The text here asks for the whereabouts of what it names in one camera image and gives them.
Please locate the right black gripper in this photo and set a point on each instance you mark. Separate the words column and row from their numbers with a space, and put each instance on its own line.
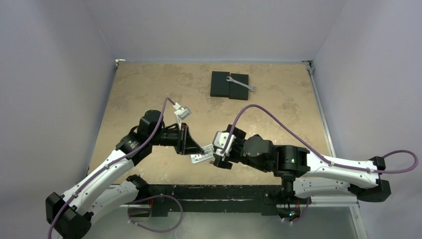
column 226, row 158

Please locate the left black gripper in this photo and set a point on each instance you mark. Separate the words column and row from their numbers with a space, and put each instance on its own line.
column 185, row 144

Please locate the white remote control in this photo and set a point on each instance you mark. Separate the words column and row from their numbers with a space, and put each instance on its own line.
column 206, row 155

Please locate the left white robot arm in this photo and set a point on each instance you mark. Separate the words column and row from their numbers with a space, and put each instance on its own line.
column 73, row 212

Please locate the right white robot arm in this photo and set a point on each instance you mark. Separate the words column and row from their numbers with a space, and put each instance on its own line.
column 303, row 173

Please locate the right black foam block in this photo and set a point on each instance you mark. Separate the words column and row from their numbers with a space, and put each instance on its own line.
column 236, row 91

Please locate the black foam block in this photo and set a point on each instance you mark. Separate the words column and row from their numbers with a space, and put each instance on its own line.
column 219, row 84
column 236, row 91

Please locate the left black foam block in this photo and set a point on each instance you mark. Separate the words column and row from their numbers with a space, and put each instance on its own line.
column 219, row 84

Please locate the silver wrench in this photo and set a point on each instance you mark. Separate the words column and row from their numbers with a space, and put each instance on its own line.
column 251, row 88

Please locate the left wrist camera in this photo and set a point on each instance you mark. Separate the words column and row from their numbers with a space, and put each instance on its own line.
column 181, row 113

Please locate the aluminium frame rail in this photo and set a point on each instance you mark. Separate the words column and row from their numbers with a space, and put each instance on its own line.
column 334, row 201

